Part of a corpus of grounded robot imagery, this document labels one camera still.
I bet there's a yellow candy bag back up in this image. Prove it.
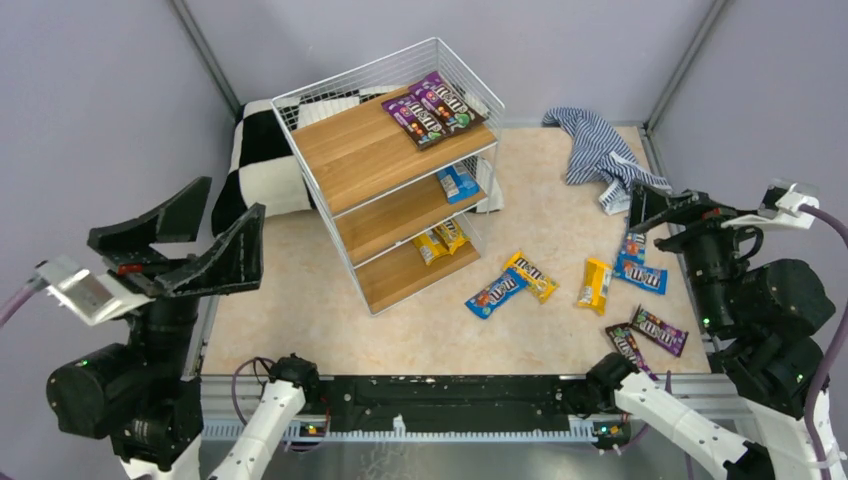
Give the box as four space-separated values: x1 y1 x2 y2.
577 258 613 316

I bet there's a yellow candy bag up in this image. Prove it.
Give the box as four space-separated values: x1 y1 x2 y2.
503 250 559 304
577 258 613 316

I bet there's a purple candy bag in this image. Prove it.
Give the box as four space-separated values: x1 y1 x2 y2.
381 94 448 151
604 323 657 380
408 71 486 135
630 305 689 358

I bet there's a yellow candy bag front up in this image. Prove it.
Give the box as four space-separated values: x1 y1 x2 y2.
503 250 559 304

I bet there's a blue candy bag floor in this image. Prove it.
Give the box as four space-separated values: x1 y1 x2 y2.
464 268 528 319

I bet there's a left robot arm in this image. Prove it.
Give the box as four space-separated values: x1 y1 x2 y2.
38 176 265 479

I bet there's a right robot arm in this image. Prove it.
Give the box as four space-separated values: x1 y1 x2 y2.
560 182 847 479

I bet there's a blue candy bag upright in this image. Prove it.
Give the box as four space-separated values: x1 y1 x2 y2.
618 232 647 265

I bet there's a blue candy bag flat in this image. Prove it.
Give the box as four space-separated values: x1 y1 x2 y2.
613 259 668 295

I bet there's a blue candy bag on shelf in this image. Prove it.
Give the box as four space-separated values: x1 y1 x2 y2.
436 162 480 204

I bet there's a yellow candy bag right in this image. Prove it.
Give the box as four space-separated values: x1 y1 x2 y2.
434 219 470 255

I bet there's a yellow candy bag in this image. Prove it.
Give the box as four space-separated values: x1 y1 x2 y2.
434 219 470 255
412 230 449 266

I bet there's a purple candy bag front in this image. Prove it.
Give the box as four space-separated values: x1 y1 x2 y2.
381 94 448 151

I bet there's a blue striped cloth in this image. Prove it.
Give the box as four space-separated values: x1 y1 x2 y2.
542 107 671 216

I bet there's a black white checkered pillow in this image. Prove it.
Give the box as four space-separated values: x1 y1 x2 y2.
211 85 400 236

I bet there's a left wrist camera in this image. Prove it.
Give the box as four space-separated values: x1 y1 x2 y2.
35 256 153 326

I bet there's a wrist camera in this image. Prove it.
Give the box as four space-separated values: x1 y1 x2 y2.
721 179 820 231
35 256 153 326

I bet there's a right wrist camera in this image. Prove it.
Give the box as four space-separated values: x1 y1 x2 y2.
721 179 820 231

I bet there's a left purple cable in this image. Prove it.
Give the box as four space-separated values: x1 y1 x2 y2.
0 281 42 331

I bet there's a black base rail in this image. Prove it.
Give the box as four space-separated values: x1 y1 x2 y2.
198 372 757 458

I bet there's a white wire shelf rack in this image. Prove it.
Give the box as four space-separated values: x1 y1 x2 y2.
271 37 505 315

